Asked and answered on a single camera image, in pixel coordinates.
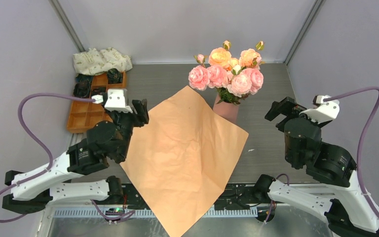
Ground dark rolled sock middle left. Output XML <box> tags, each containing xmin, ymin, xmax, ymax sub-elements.
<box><xmin>73</xmin><ymin>81</ymin><xmax>90</xmax><ymax>98</ymax></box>

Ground green orange wrapping paper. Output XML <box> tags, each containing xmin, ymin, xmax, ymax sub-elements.
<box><xmin>121</xmin><ymin>86</ymin><xmax>248</xmax><ymax>237</ymax></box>

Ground aluminium frame rail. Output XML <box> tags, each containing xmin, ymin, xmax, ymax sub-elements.
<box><xmin>43</xmin><ymin>129</ymin><xmax>336</xmax><ymax>220</ymax></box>

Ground orange wooden compartment tray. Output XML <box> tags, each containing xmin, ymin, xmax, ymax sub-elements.
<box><xmin>67</xmin><ymin>72</ymin><xmax>127</xmax><ymax>133</ymax></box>

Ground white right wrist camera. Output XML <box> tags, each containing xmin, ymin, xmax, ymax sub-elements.
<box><xmin>300</xmin><ymin>95</ymin><xmax>340</xmax><ymax>124</ymax></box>

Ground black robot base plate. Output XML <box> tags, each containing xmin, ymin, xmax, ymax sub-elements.
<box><xmin>96</xmin><ymin>183</ymin><xmax>270</xmax><ymax>210</ymax></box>

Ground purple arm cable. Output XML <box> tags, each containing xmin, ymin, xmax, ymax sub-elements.
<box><xmin>0</xmin><ymin>93</ymin><xmax>136</xmax><ymax>224</ymax></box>
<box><xmin>263</xmin><ymin>86</ymin><xmax>379</xmax><ymax>228</ymax></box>

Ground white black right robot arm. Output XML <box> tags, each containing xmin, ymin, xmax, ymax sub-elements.
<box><xmin>253</xmin><ymin>95</ymin><xmax>379</xmax><ymax>237</ymax></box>

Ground pale small rose stem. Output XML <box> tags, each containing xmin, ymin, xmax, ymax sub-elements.
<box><xmin>226</xmin><ymin>65</ymin><xmax>252</xmax><ymax>97</ymax></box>

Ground dark rolled sock middle centre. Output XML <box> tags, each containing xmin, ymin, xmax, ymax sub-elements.
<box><xmin>90</xmin><ymin>87</ymin><xmax>107</xmax><ymax>97</ymax></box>

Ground cream printed cloth bag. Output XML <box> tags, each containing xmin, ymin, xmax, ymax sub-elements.
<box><xmin>73</xmin><ymin>47</ymin><xmax>133</xmax><ymax>76</ymax></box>

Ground peach rose flower stem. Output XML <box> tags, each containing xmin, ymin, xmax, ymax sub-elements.
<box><xmin>208</xmin><ymin>40</ymin><xmax>265</xmax><ymax>71</ymax></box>

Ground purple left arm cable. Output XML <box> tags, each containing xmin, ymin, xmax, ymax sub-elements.
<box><xmin>0</xmin><ymin>93</ymin><xmax>136</xmax><ymax>224</ymax></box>

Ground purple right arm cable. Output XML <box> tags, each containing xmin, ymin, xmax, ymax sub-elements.
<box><xmin>263</xmin><ymin>86</ymin><xmax>379</xmax><ymax>228</ymax></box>

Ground dark rolled sock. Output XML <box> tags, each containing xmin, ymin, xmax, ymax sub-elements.
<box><xmin>73</xmin><ymin>81</ymin><xmax>90</xmax><ymax>98</ymax></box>
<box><xmin>75</xmin><ymin>74</ymin><xmax>93</xmax><ymax>83</ymax></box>
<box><xmin>90</xmin><ymin>87</ymin><xmax>107</xmax><ymax>97</ymax></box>
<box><xmin>107</xmin><ymin>68</ymin><xmax>123</xmax><ymax>84</ymax></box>

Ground dark rolled sock top right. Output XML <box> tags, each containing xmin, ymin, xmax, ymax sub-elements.
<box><xmin>107</xmin><ymin>68</ymin><xmax>123</xmax><ymax>84</ymax></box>

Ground pink cylindrical vase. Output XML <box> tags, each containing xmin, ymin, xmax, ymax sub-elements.
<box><xmin>213</xmin><ymin>94</ymin><xmax>239</xmax><ymax>124</ymax></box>

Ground dark rolled sock top left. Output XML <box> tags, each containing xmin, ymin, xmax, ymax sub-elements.
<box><xmin>75</xmin><ymin>74</ymin><xmax>93</xmax><ymax>83</ymax></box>

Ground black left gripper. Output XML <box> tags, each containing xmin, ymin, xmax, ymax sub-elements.
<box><xmin>104</xmin><ymin>98</ymin><xmax>149</xmax><ymax>160</ymax></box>

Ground pink single rose stem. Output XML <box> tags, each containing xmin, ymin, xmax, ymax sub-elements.
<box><xmin>242</xmin><ymin>68</ymin><xmax>264</xmax><ymax>95</ymax></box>

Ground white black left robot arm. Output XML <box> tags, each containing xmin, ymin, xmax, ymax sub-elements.
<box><xmin>2</xmin><ymin>99</ymin><xmax>149</xmax><ymax>214</ymax></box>

